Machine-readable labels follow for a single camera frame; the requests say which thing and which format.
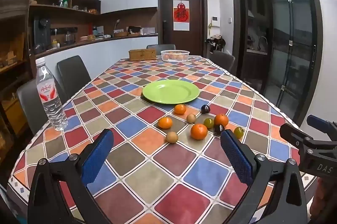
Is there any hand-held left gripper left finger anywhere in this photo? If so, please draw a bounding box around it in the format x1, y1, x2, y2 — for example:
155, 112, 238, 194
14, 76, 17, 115
28, 128, 114, 224

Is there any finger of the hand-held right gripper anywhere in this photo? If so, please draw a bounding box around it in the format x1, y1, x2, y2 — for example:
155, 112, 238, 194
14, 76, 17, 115
307, 115, 337, 136
279, 123, 322, 154

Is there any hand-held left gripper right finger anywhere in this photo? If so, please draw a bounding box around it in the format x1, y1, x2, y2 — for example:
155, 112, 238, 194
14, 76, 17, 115
220, 130, 308, 224

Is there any green plate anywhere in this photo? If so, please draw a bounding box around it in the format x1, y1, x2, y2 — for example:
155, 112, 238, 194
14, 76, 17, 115
142, 80, 200, 105

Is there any person's right hand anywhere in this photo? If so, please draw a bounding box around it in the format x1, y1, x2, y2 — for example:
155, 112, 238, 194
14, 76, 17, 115
310, 177, 329, 217

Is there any clear plastic water bottle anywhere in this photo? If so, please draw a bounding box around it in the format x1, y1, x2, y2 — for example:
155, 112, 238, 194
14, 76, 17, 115
35, 57, 68, 131

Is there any dark grey dining chair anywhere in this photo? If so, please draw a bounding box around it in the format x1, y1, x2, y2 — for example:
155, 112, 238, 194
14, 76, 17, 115
211, 50, 236, 74
17, 78, 66, 135
56, 55, 91, 100
146, 44, 176, 56

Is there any glass sliding door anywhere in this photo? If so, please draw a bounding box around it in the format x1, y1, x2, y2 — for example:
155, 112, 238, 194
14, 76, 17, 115
263, 0, 324, 125

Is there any kitchen faucet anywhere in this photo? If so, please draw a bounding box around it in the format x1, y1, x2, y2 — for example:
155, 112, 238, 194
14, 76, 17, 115
257, 36, 268, 51

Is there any white curved counter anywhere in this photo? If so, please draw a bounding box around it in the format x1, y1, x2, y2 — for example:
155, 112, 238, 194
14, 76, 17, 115
29, 34, 159, 79

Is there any woven wicker box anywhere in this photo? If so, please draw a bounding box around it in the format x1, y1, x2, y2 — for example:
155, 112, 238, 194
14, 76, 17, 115
129, 49, 157, 61

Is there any rack with bags and shoes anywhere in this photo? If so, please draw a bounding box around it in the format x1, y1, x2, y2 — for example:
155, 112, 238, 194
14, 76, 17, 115
206, 34, 227, 56

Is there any white plastic basket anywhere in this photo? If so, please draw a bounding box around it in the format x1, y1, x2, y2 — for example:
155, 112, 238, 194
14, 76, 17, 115
160, 50, 190, 63

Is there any black water dispenser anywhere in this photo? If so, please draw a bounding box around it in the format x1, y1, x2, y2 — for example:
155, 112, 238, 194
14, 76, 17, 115
33, 16, 52, 53

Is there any dark brown door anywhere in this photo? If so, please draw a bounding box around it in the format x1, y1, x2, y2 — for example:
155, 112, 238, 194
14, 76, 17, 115
158, 0, 207, 57

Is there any red and white wall calendar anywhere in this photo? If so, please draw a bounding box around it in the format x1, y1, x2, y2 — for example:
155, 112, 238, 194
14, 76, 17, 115
173, 0, 190, 31

